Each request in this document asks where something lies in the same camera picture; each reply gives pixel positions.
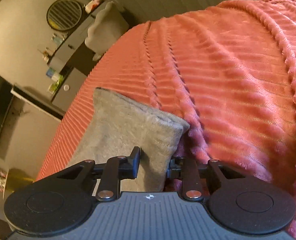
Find grey pants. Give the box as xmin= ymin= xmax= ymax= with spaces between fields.
xmin=68 ymin=88 xmax=190 ymax=192

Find grey cabinet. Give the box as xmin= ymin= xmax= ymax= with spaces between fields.
xmin=51 ymin=68 xmax=86 ymax=112

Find pink ribbed bed blanket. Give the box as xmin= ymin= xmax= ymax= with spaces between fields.
xmin=38 ymin=0 xmax=296 ymax=239

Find blue white container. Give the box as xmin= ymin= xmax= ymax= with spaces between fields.
xmin=46 ymin=68 xmax=60 ymax=82

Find grey vanity desk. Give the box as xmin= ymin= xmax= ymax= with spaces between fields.
xmin=47 ymin=1 xmax=107 ymax=72

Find white shell-shaped chair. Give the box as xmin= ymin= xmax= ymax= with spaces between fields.
xmin=84 ymin=2 xmax=130 ymax=62

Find round striped mirror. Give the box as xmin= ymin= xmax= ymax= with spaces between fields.
xmin=46 ymin=0 xmax=82 ymax=32

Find pink plush toy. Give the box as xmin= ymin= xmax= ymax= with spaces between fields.
xmin=85 ymin=0 xmax=104 ymax=14

